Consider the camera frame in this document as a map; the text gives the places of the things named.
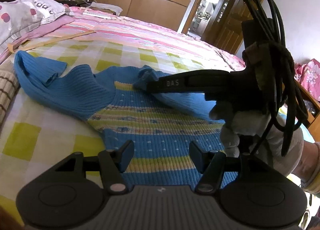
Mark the pink striped quilt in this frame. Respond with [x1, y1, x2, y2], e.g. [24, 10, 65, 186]
[47, 5, 247, 72]

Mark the blue striped knit sweater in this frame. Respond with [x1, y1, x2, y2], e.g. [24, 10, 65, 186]
[14, 51, 223, 187]

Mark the brown wooden door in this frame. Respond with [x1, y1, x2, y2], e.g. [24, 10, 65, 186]
[213, 0, 252, 55]

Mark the pink pillow under white pillow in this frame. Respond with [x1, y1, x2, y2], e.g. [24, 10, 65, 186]
[10, 15, 74, 48]

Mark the wooden side shelf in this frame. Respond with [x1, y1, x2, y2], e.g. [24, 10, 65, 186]
[296, 81, 320, 142]

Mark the pink floral cloth on shelf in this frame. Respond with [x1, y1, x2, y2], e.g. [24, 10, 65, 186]
[295, 59, 320, 101]

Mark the white pillow with pink dots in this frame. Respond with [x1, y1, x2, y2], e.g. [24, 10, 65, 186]
[1, 0, 69, 52]

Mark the right hand in white glove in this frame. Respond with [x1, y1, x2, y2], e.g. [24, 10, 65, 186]
[209, 104, 304, 176]

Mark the beige brown striped folded sweater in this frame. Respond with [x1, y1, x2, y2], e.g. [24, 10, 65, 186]
[0, 59, 20, 125]

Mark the white folded cloth on nightstand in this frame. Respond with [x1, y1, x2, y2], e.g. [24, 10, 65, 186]
[89, 2, 123, 16]

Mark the yellow white checkered bedsheet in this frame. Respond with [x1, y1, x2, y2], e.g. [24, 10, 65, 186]
[1, 40, 232, 219]

